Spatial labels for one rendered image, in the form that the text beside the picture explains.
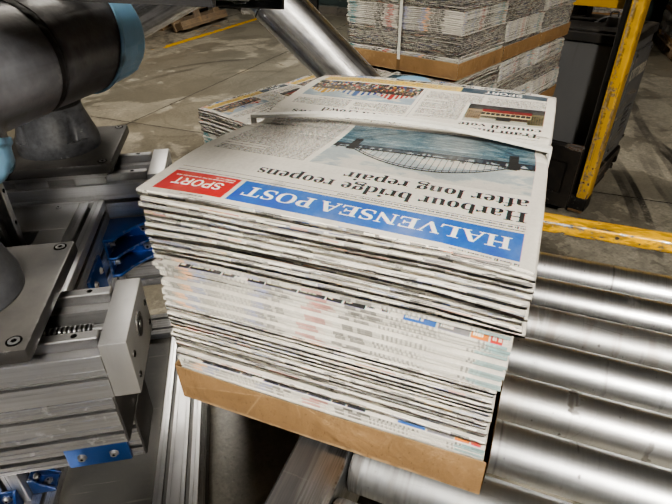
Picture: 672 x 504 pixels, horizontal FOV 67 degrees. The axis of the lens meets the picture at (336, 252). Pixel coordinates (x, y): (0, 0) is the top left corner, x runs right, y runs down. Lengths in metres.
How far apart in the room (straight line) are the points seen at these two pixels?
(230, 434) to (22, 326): 0.95
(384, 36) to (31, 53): 1.28
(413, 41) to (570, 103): 1.35
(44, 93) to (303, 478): 0.35
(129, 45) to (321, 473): 0.38
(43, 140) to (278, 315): 0.77
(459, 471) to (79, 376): 0.47
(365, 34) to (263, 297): 1.28
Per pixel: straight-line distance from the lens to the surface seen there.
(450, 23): 1.46
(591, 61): 2.67
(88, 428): 0.78
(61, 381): 0.74
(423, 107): 0.56
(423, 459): 0.45
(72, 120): 1.10
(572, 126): 2.75
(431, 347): 0.36
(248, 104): 1.27
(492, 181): 0.40
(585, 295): 0.72
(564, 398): 0.57
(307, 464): 0.48
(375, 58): 1.59
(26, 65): 0.37
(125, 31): 0.45
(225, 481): 1.44
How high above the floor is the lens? 1.19
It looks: 33 degrees down
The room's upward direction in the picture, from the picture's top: straight up
